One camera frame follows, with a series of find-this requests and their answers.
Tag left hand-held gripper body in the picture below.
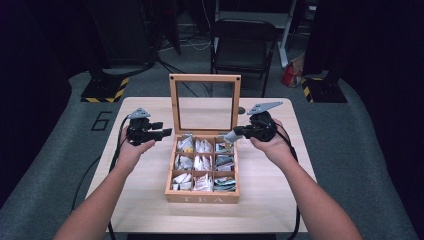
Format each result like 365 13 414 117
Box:
126 107 154 147

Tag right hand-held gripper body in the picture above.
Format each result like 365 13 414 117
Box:
246 101 284 143

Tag grey foil tea bag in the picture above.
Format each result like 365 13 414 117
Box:
220 129 244 145

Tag wooden tea box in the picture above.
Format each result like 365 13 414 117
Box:
164 73 242 205

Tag person's left hand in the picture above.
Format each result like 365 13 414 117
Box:
116 127 157 171

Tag person's right hand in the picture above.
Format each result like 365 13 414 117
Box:
250 120 299 170

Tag assorted tea packets pile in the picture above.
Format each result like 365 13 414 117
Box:
171 134 237 193

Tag striped black stand base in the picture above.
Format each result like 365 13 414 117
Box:
80 74 130 104
301 75 348 104

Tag red bag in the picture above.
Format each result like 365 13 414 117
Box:
281 53 306 89

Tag black folding chair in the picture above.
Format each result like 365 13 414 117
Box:
209 18 280 98

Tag black cabinet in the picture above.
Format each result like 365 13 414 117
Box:
88 0 158 68

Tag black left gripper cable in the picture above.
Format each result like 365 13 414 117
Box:
106 114 132 240

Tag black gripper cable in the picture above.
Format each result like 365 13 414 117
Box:
106 114 132 240
275 129 302 240

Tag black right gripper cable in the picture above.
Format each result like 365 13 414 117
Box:
275 129 302 240

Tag thin black floor cable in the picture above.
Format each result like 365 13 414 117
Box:
70 155 102 214

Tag white floor cable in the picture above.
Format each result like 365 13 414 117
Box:
159 38 213 53

